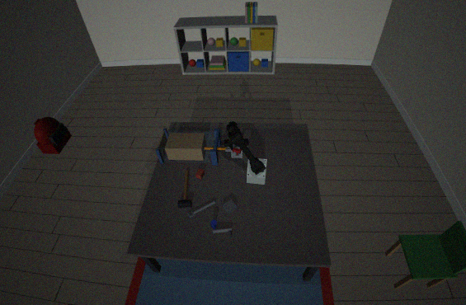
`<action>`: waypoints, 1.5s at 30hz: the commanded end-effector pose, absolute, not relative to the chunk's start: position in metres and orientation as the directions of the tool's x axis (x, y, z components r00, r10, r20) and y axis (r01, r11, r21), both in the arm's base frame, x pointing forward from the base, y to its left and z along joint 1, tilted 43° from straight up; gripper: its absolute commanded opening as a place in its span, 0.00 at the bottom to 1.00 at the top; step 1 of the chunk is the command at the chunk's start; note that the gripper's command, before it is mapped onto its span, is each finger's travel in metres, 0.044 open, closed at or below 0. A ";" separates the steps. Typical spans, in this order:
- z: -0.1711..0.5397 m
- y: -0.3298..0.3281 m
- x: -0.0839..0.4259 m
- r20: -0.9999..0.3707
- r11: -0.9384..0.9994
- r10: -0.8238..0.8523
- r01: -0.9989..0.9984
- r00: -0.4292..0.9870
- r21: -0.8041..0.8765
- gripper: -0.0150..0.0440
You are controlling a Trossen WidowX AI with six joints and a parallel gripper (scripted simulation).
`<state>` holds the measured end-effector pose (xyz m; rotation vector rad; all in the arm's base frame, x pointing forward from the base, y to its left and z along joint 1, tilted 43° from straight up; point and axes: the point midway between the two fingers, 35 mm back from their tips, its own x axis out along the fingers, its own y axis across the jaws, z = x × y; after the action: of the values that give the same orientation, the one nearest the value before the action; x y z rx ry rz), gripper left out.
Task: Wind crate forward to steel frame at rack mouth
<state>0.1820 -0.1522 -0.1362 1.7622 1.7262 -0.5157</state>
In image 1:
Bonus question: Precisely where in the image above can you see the grey crank handle with red grip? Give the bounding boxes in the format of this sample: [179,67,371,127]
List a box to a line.
[233,146,242,157]

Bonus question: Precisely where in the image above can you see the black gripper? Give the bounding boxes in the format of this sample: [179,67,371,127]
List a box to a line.
[224,138,249,151]

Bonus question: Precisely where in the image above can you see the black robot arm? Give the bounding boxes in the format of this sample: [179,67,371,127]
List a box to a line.
[227,121,266,175]

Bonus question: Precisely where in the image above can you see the hammer with yellow handle and black head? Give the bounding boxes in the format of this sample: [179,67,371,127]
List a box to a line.
[178,170,192,208]

